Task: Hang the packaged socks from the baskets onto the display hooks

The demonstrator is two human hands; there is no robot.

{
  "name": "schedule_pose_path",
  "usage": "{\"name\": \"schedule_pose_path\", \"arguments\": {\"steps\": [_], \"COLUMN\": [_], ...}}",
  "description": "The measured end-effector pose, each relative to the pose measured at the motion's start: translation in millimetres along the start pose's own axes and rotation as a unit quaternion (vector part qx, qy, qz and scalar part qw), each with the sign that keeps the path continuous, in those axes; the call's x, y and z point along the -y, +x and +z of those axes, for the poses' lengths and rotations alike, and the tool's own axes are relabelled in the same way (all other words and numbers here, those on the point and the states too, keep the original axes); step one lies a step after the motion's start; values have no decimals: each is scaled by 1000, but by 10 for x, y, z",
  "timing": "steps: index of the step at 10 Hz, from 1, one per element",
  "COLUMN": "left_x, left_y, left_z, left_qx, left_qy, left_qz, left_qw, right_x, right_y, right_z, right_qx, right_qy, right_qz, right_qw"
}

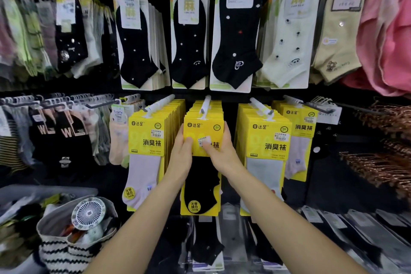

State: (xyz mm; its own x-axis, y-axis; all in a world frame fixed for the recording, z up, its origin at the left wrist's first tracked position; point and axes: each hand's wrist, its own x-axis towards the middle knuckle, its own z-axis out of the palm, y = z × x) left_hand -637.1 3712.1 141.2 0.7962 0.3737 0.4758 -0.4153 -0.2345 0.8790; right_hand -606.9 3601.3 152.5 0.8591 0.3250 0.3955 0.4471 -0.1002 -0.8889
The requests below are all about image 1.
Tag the row black socks white cards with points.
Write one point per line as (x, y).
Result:
(189, 55)

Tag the black white zigzag tote bag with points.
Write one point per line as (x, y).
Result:
(64, 254)

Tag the person's left forearm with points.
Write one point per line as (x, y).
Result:
(138, 232)

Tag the pink garments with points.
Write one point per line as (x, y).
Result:
(388, 42)

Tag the black dotted sock white card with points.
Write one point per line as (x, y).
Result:
(136, 55)

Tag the row of clear bagged socks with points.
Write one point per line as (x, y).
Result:
(353, 235)

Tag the row black socks peach cuffs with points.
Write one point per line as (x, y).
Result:
(67, 135)

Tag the clear price tag holder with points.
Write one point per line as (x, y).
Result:
(329, 115)

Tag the beige sock pack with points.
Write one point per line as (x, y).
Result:
(340, 49)

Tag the cream dotted sock pack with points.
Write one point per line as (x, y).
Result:
(289, 52)

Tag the bunch of pastel sock packs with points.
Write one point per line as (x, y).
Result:
(117, 142)

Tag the bunch of striped socks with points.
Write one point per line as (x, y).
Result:
(9, 151)

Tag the person's left hand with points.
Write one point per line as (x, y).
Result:
(179, 161)

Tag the bunch yellow sock packets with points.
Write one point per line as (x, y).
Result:
(301, 123)
(266, 142)
(200, 190)
(144, 135)

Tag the row of pastel hanging socks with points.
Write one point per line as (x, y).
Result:
(22, 36)

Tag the white handheld fan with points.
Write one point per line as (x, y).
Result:
(88, 214)

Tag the heap of copper hangers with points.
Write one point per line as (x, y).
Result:
(382, 161)

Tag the black dotted tall socks bunch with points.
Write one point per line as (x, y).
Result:
(70, 45)

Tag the white tipped peg hook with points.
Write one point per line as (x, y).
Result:
(260, 106)
(159, 106)

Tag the white plastic bin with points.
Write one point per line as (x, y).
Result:
(64, 190)

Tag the person's right forearm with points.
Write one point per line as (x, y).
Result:
(295, 232)

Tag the person's right hand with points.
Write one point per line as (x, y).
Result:
(224, 158)

